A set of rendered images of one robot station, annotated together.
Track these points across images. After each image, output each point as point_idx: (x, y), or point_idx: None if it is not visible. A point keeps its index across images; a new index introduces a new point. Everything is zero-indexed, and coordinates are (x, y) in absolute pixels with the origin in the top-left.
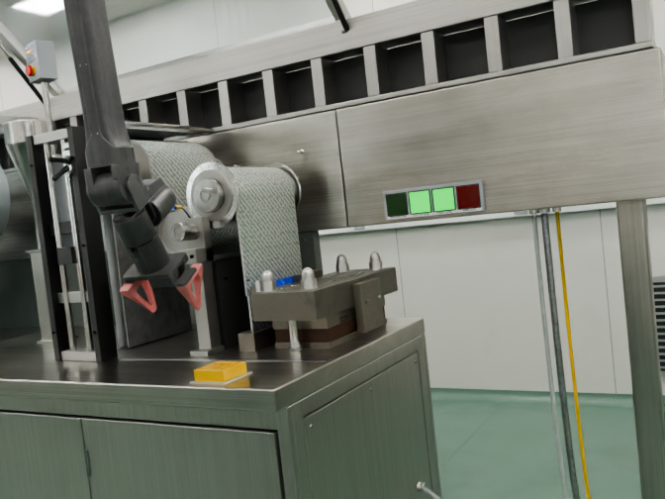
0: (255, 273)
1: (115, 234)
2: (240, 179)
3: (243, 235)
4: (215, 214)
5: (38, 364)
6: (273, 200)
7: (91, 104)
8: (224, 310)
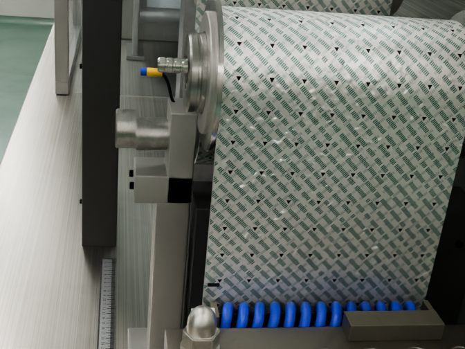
0: (245, 275)
1: (183, 50)
2: (261, 63)
3: (225, 193)
4: (199, 118)
5: (66, 192)
6: (373, 125)
7: None
8: (196, 297)
